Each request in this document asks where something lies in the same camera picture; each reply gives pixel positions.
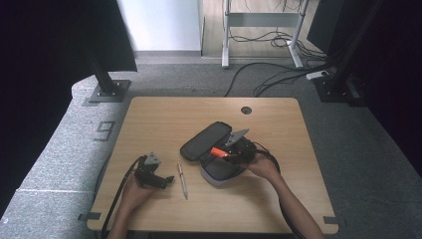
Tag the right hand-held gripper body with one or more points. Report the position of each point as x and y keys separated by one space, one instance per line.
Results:
x=244 y=149

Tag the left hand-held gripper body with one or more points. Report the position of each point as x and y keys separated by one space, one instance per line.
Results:
x=147 y=171

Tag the orange highlighter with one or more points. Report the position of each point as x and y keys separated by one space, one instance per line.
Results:
x=219 y=152

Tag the black zip pencil case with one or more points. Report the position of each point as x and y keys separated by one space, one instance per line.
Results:
x=205 y=141

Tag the person's right hand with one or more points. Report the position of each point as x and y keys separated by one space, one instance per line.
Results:
x=262 y=167

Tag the person's left hand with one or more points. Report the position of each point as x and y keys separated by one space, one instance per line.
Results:
x=134 y=195

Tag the silver pen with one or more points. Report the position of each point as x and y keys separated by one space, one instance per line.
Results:
x=182 y=181

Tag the grey tape strip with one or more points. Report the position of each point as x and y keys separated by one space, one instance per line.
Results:
x=330 y=220
x=89 y=216

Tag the black metal stand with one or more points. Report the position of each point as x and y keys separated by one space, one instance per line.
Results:
x=338 y=86
x=109 y=90

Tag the white power strip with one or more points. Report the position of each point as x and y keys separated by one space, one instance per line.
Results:
x=316 y=75

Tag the black curtain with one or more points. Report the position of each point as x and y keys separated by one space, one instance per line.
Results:
x=46 y=66
x=391 y=83

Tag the white desk frame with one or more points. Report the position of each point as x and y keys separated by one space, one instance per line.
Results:
x=262 y=20

